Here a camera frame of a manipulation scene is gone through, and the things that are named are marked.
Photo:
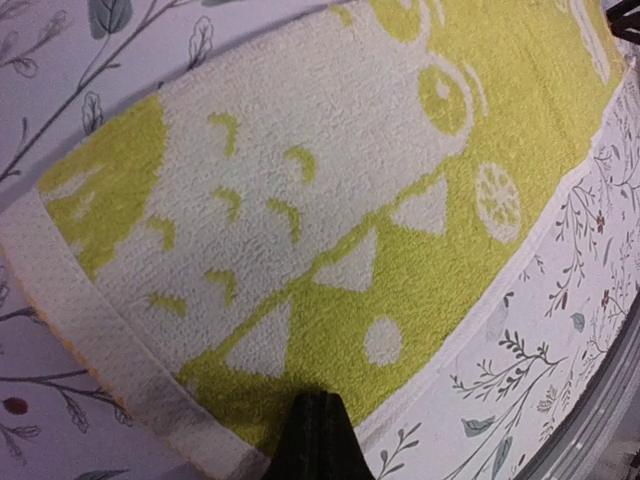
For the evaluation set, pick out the cream green patterned towel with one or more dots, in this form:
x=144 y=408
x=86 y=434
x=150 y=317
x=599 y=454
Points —
x=427 y=207

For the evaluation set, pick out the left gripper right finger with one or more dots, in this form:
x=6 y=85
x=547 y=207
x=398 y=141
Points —
x=339 y=452

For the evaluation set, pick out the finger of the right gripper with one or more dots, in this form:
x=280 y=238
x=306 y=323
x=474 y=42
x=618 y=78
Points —
x=623 y=19

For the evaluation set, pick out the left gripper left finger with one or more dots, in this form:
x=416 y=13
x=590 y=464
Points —
x=296 y=454

